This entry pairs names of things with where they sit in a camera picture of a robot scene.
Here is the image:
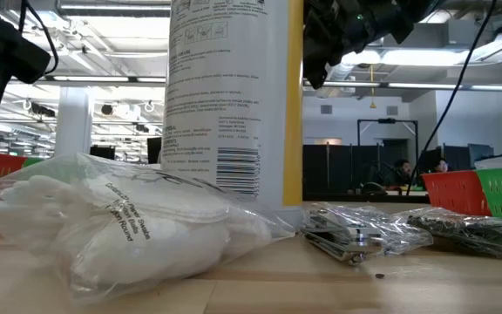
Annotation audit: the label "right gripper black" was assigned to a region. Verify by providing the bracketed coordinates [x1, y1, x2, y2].
[302, 0, 446, 92]

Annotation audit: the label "white yellow wipes canister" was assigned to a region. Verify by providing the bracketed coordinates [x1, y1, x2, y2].
[160, 0, 306, 231]

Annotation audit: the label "nail clipper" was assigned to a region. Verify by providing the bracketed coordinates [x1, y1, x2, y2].
[299, 201, 434, 268]

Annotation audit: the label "black hair ties clear bag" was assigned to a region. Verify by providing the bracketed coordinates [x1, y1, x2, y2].
[401, 207, 502, 262]

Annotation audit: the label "white room pillar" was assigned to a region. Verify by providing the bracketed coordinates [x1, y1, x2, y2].
[53, 85, 95, 157]

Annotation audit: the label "black partition panels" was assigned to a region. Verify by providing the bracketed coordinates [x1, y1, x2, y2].
[302, 143, 418, 196]

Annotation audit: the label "small black background monitor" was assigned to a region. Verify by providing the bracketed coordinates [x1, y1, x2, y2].
[89, 145, 117, 160]

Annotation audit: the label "dark background desk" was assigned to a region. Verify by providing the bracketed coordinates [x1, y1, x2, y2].
[302, 191, 431, 204]

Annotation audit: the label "tall black background monitor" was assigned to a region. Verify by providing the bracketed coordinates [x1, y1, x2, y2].
[146, 136, 164, 164]

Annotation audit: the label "background computer monitor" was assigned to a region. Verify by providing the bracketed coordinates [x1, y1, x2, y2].
[467, 143, 496, 160]

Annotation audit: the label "silver spiral ceiling duct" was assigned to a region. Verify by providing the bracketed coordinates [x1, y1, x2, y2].
[318, 51, 368, 99]

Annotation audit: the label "ceiling light rail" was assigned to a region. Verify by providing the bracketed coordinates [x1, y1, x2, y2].
[302, 79, 502, 92]
[0, 74, 167, 84]

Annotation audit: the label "yellow hanging cord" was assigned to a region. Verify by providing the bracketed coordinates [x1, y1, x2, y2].
[369, 64, 377, 110]

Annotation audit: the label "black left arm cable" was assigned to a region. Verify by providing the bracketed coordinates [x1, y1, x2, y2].
[17, 0, 59, 76]

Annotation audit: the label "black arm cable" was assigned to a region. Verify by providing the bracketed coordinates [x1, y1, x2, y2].
[405, 0, 499, 187]
[17, 0, 59, 76]

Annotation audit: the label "black metal station frame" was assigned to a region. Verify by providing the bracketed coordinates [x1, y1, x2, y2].
[356, 118, 419, 188]

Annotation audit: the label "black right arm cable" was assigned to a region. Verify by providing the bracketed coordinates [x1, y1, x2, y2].
[405, 0, 499, 187]

